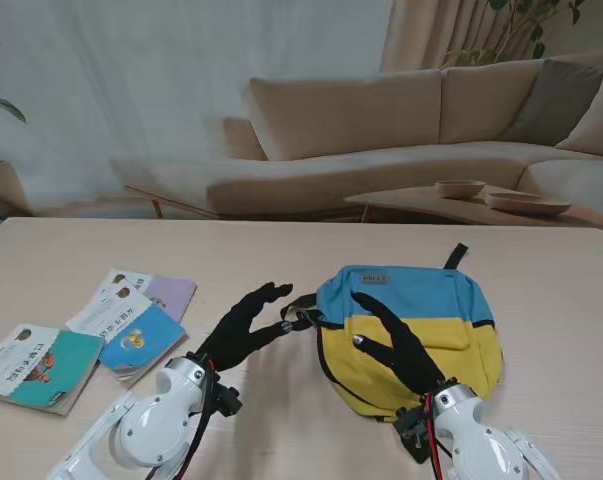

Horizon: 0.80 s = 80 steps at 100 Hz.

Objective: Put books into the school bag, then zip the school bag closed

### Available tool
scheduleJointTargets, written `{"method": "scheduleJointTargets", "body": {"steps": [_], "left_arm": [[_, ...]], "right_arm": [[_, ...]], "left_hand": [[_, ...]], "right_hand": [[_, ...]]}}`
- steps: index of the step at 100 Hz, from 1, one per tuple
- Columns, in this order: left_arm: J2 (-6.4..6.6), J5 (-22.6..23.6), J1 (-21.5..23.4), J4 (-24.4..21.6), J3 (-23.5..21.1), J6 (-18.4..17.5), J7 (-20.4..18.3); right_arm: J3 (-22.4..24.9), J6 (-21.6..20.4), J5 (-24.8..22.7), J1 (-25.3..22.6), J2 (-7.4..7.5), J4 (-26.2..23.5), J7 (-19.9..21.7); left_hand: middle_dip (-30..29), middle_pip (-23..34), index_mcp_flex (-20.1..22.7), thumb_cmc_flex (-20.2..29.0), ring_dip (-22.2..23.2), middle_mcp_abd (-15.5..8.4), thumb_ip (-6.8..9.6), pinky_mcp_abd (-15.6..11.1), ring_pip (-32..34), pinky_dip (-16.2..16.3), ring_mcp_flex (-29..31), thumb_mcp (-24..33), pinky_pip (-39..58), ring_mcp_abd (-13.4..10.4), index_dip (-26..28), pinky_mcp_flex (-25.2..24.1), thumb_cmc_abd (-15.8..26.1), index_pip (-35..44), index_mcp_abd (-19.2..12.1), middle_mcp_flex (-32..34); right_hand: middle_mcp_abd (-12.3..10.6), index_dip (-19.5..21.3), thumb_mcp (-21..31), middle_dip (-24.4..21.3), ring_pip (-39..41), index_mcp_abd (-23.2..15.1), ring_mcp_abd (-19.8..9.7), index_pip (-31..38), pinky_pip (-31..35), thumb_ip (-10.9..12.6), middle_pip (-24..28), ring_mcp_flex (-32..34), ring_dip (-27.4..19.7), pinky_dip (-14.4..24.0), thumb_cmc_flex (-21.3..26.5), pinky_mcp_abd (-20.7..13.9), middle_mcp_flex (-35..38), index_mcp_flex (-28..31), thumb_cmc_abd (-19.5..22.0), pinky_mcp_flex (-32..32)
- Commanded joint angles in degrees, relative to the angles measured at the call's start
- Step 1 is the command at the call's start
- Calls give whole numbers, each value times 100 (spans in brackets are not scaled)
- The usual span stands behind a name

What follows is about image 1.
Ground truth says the red black arm cable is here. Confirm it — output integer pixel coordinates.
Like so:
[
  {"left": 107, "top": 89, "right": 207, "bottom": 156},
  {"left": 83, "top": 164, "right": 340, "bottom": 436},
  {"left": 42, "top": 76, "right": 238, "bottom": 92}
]
[
  {"left": 420, "top": 393, "right": 445, "bottom": 480},
  {"left": 145, "top": 359, "right": 218, "bottom": 480}
]

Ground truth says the grey sofa cushion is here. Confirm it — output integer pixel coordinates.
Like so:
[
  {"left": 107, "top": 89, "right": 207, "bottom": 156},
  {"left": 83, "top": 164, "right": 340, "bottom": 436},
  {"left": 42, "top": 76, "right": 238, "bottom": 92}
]
[{"left": 498, "top": 58, "right": 603, "bottom": 146}]

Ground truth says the blue and yellow school bag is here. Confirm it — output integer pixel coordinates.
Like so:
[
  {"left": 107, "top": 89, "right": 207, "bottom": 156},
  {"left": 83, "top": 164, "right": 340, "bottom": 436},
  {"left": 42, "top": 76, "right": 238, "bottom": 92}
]
[{"left": 279, "top": 243, "right": 505, "bottom": 424}]

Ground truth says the beige sofa cushion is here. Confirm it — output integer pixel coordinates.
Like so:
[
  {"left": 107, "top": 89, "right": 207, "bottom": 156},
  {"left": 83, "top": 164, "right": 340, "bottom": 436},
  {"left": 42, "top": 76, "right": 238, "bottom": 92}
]
[{"left": 555, "top": 71, "right": 603, "bottom": 161}]

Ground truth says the green plant with long leaves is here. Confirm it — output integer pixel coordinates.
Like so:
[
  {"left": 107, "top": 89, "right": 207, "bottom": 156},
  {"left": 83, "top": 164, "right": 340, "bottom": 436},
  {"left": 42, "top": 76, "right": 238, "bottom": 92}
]
[{"left": 0, "top": 29, "right": 27, "bottom": 124}]

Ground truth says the purple cover book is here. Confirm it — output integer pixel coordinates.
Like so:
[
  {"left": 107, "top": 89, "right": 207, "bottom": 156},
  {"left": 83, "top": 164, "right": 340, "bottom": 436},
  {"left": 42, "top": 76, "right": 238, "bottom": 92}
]
[{"left": 100, "top": 268, "right": 198, "bottom": 326}]

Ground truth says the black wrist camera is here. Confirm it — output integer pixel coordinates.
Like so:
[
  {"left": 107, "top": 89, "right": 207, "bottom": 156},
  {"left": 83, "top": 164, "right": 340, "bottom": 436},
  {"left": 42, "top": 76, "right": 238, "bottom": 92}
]
[
  {"left": 213, "top": 382, "right": 243, "bottom": 417},
  {"left": 393, "top": 394, "right": 440, "bottom": 465}
]

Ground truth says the small deep wooden bowl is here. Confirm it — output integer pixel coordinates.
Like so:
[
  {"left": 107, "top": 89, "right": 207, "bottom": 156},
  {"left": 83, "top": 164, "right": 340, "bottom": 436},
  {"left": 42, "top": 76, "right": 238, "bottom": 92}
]
[{"left": 434, "top": 179, "right": 487, "bottom": 200}]

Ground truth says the beige pleated curtain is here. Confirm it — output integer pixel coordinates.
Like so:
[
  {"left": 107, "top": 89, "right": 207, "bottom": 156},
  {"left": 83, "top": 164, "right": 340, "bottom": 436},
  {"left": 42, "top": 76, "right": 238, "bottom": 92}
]
[{"left": 379, "top": 0, "right": 603, "bottom": 74}]

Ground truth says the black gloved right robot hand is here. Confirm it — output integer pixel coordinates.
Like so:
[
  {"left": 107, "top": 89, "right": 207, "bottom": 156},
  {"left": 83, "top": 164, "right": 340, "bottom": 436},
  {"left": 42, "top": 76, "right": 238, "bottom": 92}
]
[{"left": 349, "top": 290, "right": 451, "bottom": 397}]

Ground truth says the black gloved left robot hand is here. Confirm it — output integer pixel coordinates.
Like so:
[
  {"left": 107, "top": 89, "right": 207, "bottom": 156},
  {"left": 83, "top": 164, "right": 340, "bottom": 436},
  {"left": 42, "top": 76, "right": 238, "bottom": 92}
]
[{"left": 195, "top": 282, "right": 295, "bottom": 374}]

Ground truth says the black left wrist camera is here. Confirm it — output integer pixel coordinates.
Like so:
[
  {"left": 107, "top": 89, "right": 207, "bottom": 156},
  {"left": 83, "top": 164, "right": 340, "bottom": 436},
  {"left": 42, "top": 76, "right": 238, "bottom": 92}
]
[{"left": 213, "top": 382, "right": 243, "bottom": 417}]

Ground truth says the beige corner sofa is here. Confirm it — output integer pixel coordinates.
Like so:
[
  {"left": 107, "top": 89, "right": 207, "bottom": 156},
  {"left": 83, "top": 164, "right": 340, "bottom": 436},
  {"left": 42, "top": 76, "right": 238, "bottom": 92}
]
[{"left": 109, "top": 52, "right": 603, "bottom": 221}]

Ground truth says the red black left arm cable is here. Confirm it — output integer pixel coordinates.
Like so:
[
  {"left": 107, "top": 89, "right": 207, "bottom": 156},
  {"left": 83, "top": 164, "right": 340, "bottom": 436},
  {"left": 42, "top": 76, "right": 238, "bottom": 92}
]
[{"left": 145, "top": 359, "right": 218, "bottom": 480}]

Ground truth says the tall green leafy plant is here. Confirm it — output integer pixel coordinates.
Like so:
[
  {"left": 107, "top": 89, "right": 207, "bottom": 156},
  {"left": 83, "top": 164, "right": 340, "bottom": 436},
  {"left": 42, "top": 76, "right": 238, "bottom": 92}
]
[{"left": 440, "top": 0, "right": 587, "bottom": 69}]

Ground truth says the red black right arm cable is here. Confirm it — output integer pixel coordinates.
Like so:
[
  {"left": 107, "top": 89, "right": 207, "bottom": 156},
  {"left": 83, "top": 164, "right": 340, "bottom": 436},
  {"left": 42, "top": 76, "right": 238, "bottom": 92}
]
[{"left": 420, "top": 393, "right": 445, "bottom": 480}]

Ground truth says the teal cover book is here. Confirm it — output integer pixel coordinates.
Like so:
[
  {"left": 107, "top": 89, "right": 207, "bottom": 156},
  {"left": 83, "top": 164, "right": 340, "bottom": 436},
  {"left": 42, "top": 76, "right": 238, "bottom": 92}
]
[{"left": 0, "top": 323, "right": 106, "bottom": 417}]

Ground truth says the wide shallow wooden bowl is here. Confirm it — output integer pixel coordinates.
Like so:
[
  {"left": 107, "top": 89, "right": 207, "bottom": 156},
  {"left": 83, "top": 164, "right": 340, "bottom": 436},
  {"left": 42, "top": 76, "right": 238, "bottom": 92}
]
[{"left": 484, "top": 192, "right": 573, "bottom": 216}]

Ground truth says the wooden coffee table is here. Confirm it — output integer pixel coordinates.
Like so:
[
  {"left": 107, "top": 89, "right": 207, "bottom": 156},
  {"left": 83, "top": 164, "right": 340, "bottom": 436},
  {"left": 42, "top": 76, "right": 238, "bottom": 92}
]
[{"left": 344, "top": 183, "right": 603, "bottom": 236}]

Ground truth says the white sheer curtain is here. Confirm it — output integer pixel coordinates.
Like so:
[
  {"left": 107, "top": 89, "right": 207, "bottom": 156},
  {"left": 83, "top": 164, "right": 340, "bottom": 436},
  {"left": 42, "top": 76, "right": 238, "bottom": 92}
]
[{"left": 0, "top": 0, "right": 395, "bottom": 216}]

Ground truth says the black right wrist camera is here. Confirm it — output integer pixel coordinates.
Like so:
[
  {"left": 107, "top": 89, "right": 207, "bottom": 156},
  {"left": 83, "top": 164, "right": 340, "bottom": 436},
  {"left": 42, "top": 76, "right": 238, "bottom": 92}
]
[{"left": 393, "top": 394, "right": 440, "bottom": 465}]

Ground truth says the blue cover book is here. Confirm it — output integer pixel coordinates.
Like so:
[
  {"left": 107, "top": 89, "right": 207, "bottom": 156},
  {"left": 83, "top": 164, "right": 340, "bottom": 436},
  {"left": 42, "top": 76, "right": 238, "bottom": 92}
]
[{"left": 65, "top": 284, "right": 188, "bottom": 390}]

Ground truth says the beige plant pot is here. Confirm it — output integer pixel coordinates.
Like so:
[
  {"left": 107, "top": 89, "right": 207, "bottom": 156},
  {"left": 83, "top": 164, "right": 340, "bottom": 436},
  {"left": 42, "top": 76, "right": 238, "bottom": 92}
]
[{"left": 0, "top": 159, "right": 32, "bottom": 217}]

